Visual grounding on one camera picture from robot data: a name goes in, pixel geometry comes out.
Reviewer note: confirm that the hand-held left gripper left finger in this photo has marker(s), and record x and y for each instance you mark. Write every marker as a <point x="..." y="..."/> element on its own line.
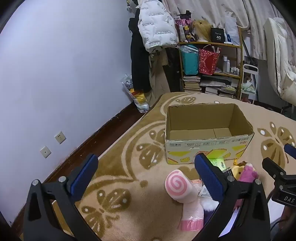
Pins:
<point x="84" y="176"/>

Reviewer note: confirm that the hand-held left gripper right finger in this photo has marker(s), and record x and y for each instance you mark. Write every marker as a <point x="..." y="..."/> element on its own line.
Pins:
<point x="209" y="178"/>

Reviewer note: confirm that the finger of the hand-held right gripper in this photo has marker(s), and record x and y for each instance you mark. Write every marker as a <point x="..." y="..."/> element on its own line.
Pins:
<point x="272" y="168"/>
<point x="291" y="150"/>

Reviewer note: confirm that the white fluffy plush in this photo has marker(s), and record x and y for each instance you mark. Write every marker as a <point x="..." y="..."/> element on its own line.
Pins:
<point x="208" y="205"/>

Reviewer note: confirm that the cardboard box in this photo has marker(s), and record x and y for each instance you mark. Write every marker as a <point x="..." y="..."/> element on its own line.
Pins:
<point x="185" y="148"/>

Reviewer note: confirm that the green packet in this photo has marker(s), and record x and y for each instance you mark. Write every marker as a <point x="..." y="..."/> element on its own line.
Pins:
<point x="216" y="163"/>

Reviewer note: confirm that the magenta pink plush toy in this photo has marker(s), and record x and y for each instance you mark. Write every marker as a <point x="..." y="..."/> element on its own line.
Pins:
<point x="248" y="173"/>

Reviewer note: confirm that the yellow plush toy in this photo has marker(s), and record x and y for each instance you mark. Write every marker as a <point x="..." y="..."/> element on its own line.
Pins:
<point x="237" y="172"/>

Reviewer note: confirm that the pink swirl roll plush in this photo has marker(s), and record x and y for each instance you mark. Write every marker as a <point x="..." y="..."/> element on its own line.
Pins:
<point x="178" y="183"/>

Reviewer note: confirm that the dark purple cloth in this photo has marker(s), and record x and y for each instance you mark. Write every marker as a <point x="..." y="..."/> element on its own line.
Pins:
<point x="208" y="216"/>

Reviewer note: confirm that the pale pink frilled plush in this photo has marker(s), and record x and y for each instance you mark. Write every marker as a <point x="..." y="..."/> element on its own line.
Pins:
<point x="192" y="213"/>

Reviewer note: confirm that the beige patterned blanket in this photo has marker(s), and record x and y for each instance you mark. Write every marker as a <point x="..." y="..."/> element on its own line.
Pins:
<point x="138" y="208"/>

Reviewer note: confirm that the messy pile of books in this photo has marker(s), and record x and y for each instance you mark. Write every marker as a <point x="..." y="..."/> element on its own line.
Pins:
<point x="217" y="87"/>

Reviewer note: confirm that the plastic bag of colourful items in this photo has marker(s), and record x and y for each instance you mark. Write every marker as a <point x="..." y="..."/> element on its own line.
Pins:
<point x="138" y="102"/>

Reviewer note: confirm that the white rolling cart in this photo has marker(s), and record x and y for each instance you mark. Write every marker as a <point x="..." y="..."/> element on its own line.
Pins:
<point x="251" y="67"/>

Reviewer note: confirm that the white duvet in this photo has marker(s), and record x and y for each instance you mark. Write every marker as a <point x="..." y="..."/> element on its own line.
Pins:
<point x="284" y="58"/>

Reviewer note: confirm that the neat stack of books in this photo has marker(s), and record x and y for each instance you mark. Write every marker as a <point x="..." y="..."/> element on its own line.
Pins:
<point x="192" y="83"/>

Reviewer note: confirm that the row of small bottles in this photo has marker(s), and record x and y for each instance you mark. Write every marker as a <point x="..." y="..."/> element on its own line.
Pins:
<point x="227" y="64"/>

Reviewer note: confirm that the beige coat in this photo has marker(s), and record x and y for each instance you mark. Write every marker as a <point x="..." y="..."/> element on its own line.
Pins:
<point x="159" y="83"/>

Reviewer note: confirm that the black hanging garment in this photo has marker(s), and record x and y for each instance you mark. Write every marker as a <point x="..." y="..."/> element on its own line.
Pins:
<point x="172" y="69"/>

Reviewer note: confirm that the red gift bag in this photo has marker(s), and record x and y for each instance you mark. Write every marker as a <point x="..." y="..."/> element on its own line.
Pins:
<point x="208" y="61"/>

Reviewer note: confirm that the teal bag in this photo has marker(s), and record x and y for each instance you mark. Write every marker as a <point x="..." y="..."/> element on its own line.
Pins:
<point x="189" y="62"/>

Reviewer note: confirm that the black coat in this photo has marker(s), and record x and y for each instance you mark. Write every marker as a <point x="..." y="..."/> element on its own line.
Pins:
<point x="138" y="64"/>

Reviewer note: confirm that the white paper bag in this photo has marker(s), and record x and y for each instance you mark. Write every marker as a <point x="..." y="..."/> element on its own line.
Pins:
<point x="231" y="30"/>

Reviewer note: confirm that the wooden shelf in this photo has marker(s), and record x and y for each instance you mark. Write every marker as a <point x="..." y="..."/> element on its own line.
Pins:
<point x="203" y="43"/>

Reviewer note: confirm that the black box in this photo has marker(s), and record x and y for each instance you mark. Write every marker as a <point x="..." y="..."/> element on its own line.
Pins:
<point x="217" y="34"/>

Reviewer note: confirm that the blonde wig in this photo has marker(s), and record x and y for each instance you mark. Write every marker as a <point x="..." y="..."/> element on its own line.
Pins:
<point x="202" y="27"/>

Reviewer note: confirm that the purple printed bag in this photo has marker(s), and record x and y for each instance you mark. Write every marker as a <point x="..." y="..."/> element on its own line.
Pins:
<point x="185" y="27"/>

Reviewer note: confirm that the white puffer jacket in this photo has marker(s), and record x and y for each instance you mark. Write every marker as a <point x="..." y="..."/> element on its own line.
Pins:
<point x="157" y="27"/>

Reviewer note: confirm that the cream curtain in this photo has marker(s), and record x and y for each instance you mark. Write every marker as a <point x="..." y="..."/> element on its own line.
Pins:
<point x="208" y="9"/>

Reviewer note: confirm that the white wall socket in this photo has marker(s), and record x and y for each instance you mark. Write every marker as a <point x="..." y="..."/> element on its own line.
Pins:
<point x="60" y="137"/>
<point x="45" y="151"/>

